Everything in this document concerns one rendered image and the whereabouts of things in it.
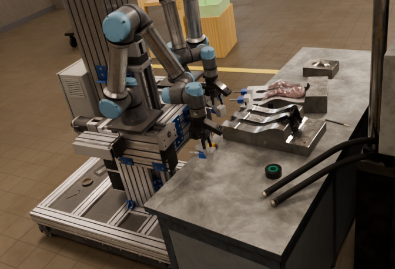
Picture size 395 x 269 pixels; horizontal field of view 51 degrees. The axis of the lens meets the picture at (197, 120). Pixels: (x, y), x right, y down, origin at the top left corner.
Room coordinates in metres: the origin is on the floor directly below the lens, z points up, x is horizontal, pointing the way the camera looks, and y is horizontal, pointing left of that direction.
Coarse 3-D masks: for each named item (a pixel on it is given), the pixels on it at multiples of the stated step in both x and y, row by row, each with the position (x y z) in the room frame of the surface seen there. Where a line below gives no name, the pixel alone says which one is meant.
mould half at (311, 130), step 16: (240, 112) 2.08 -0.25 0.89; (272, 112) 2.02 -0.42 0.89; (288, 112) 1.90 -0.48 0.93; (240, 128) 1.91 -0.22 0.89; (256, 128) 1.89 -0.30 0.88; (272, 128) 1.78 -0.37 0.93; (288, 128) 1.78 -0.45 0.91; (304, 128) 1.83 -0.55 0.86; (320, 128) 1.81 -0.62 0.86; (256, 144) 1.85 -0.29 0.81; (272, 144) 1.79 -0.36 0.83; (288, 144) 1.73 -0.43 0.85; (304, 144) 1.69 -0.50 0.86
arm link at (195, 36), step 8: (184, 0) 2.31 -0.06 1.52; (192, 0) 2.30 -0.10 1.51; (184, 8) 2.34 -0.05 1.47; (192, 8) 2.31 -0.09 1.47; (192, 16) 2.32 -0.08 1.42; (192, 24) 2.33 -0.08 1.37; (200, 24) 2.35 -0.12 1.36; (192, 32) 2.34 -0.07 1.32; (200, 32) 2.35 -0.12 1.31; (192, 40) 2.35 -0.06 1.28; (200, 40) 2.34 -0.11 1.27; (208, 40) 2.38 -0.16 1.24; (192, 48) 2.35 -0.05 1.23
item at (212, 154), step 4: (208, 148) 1.68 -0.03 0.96; (212, 148) 1.67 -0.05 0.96; (192, 152) 1.70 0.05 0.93; (196, 152) 1.69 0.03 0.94; (200, 152) 1.67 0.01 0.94; (208, 152) 1.64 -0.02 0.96; (212, 152) 1.64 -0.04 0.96; (200, 156) 1.66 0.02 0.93; (204, 156) 1.65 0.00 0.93; (208, 156) 1.64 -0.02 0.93; (212, 156) 1.63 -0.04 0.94; (216, 156) 1.67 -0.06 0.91; (208, 160) 1.64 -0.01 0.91; (212, 160) 1.63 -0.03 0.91
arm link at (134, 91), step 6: (126, 78) 1.99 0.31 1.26; (132, 78) 1.98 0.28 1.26; (126, 84) 1.92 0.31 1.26; (132, 84) 1.93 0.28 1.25; (132, 90) 1.92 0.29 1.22; (138, 90) 1.96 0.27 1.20; (132, 96) 1.89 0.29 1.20; (138, 96) 1.94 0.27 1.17; (132, 102) 1.90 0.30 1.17; (138, 102) 1.93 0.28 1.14
